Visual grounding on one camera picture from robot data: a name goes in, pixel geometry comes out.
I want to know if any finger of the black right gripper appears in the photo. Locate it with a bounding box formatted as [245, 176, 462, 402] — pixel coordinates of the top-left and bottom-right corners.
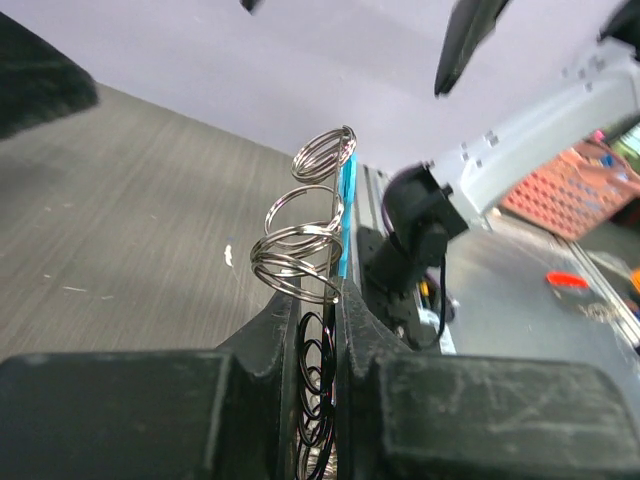
[434, 0, 509, 96]

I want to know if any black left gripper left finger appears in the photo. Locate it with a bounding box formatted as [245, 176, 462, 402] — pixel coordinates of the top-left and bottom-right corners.
[1, 293, 300, 479]

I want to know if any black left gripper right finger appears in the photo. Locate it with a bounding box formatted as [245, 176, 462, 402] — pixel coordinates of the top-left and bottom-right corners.
[335, 280, 639, 479]

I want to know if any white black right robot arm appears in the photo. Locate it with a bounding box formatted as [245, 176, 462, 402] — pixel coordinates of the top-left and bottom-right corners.
[363, 1, 639, 298]

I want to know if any red plastic basket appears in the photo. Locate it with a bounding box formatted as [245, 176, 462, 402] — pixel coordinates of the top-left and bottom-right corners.
[501, 138, 639, 241]

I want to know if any red tag on floor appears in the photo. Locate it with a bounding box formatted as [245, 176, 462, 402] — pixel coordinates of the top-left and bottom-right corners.
[546, 271, 590, 290]

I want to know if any black floral pillow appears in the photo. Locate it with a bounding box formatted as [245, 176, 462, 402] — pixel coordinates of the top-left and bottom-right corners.
[0, 14, 99, 140]

